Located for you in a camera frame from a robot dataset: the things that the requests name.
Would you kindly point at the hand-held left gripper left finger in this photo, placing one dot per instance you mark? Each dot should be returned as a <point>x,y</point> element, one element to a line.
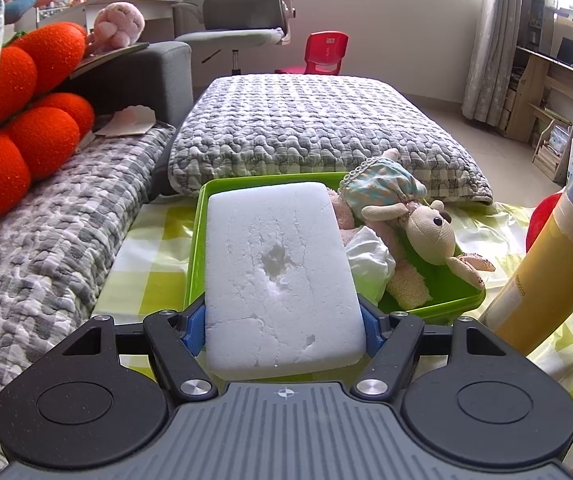
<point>194,327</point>

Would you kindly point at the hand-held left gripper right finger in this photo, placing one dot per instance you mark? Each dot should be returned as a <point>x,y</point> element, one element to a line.
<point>374,327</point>

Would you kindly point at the pink fuzzy plush toy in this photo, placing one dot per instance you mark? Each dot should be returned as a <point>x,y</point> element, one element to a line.
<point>409,285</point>

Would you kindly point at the white plush toy red trim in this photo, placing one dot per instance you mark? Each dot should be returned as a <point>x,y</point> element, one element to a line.
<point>366,260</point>

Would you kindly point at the green plastic tray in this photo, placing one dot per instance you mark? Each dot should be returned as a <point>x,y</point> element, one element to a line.
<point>436,290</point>

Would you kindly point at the dented white foam block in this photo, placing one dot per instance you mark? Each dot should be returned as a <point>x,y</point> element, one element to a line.
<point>276,285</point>

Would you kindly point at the knitted mouse doll blue dress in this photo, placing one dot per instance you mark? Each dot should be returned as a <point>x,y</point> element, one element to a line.
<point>431,235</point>

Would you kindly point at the grey quilted sofa cover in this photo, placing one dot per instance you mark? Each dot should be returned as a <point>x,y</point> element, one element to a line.
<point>56,240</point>

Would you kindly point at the yellow pencil canister clear lid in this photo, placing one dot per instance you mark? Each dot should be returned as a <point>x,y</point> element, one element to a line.
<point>541,285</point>

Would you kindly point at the red plush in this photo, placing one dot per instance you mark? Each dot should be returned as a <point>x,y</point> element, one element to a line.
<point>541,222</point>

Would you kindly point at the grey quilted ottoman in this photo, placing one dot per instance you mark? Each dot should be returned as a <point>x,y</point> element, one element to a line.
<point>306,125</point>

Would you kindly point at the beige shell-shaped paper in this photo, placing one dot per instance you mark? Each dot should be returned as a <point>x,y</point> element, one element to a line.
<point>126,122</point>

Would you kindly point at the orange segmented plush pillow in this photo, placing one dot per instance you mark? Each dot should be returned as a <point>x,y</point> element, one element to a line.
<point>41,135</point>

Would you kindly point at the wooden crate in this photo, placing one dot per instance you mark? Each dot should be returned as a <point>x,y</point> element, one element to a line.
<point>548,152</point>

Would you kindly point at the grey sofa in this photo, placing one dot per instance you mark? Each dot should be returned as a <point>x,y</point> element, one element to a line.
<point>166,75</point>

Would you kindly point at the wooden shelf unit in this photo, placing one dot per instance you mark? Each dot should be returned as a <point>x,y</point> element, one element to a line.
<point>531,95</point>

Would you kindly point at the red plastic chair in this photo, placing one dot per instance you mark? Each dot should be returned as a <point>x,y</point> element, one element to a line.
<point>326,50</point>

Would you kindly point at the thin board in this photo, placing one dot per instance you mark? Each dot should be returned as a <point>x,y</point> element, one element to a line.
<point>101,60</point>

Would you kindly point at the pink pig plush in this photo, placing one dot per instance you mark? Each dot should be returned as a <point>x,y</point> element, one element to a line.
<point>119,22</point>

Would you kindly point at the beige curtain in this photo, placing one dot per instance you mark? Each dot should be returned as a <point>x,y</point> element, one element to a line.
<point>501,35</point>

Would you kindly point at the white curved desk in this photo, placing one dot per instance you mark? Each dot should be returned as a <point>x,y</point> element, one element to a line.
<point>131,2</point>

